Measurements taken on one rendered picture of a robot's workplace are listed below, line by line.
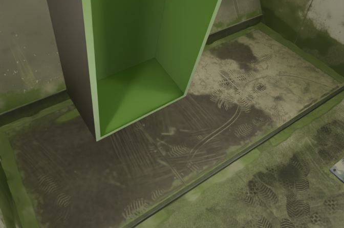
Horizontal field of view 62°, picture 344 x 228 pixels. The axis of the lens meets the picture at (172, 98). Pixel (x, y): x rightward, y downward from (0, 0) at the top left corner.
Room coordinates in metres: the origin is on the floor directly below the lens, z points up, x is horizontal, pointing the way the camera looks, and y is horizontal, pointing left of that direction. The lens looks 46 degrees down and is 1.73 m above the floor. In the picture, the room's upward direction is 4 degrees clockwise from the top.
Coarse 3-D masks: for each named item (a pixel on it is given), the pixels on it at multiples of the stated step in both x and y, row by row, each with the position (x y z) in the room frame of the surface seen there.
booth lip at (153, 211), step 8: (328, 96) 1.76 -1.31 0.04; (320, 104) 1.66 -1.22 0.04; (304, 112) 1.56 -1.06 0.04; (296, 120) 1.48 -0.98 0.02; (280, 128) 1.38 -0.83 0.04; (272, 136) 1.31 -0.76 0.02; (256, 144) 1.21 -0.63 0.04; (240, 152) 1.14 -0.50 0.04; (248, 152) 1.16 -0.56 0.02; (232, 160) 1.07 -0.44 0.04; (216, 168) 1.00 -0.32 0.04; (224, 168) 1.02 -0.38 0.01; (208, 176) 0.94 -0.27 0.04; (192, 184) 0.87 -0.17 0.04; (184, 192) 0.82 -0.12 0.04; (168, 200) 0.76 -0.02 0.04; (160, 208) 0.71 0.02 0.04; (144, 216) 0.65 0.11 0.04; (128, 224) 0.60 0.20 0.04; (136, 224) 0.61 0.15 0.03
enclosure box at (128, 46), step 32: (64, 0) 0.84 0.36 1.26; (96, 0) 1.17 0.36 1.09; (128, 0) 1.28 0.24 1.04; (160, 0) 1.41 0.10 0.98; (192, 0) 1.26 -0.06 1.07; (64, 32) 0.91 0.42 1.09; (96, 32) 1.19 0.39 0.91; (128, 32) 1.32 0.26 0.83; (160, 32) 1.46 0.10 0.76; (192, 32) 1.24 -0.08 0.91; (64, 64) 1.02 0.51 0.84; (96, 64) 1.22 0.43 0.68; (128, 64) 1.37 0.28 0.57; (160, 64) 1.45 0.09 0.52; (192, 64) 1.22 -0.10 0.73; (96, 96) 0.81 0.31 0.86; (128, 96) 1.17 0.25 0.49; (160, 96) 1.20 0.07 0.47; (96, 128) 0.84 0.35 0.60
